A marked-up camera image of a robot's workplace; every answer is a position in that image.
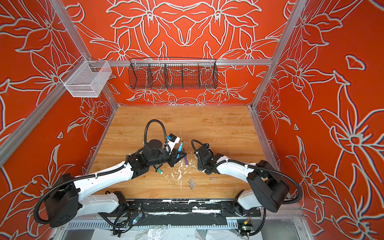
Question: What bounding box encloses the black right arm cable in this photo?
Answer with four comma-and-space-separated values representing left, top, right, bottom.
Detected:
191, 139, 303, 205

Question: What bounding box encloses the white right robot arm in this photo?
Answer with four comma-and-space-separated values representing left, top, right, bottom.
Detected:
191, 143, 290, 213

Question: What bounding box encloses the black wire basket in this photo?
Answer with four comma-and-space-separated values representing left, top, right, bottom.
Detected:
128, 58, 219, 90

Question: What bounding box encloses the right aluminium frame post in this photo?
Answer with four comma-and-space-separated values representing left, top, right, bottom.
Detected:
251, 0, 307, 110

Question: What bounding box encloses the white mesh basket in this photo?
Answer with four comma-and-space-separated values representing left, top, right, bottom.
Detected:
60, 61, 112, 98

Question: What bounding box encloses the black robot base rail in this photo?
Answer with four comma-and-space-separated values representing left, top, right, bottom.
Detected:
127, 199, 263, 229

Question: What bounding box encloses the aluminium corner frame post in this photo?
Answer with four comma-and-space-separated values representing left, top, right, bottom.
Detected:
50, 1, 118, 111

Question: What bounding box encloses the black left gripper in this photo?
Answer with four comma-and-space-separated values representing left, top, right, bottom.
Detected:
149, 147, 187, 167

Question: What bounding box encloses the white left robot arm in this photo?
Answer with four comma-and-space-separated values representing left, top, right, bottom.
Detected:
34, 140, 187, 228

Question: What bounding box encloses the purple highlighter pen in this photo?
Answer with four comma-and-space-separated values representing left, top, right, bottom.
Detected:
184, 155, 189, 167

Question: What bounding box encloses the blue highlighter pen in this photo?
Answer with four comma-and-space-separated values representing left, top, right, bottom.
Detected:
177, 142, 183, 158

